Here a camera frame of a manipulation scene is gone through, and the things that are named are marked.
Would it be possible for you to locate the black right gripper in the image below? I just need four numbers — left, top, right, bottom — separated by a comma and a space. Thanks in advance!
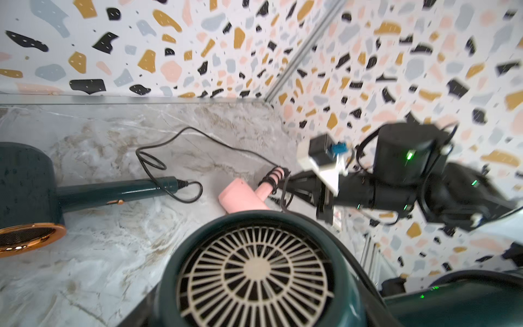
281, 171, 375, 224

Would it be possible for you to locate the black power cord with plug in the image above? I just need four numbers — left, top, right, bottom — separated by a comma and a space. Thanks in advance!
259, 165, 293, 213

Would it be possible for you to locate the pink hair dryer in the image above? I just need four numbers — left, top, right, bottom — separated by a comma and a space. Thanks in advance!
219, 166, 285, 214

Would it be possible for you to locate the dark green hair dryer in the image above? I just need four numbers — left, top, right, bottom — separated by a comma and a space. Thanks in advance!
149, 211, 522, 326
1, 142, 188, 258

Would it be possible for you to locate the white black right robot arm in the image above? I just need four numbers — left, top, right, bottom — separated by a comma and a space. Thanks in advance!
278, 123, 518, 232

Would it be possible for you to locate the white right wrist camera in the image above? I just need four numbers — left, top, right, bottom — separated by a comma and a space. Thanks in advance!
296, 134, 349, 196

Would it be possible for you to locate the black cord of green dryer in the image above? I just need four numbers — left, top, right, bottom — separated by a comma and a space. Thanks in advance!
134, 126, 283, 204

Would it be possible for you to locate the aluminium corner post right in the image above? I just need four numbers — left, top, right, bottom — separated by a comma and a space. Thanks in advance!
264, 0, 346, 104

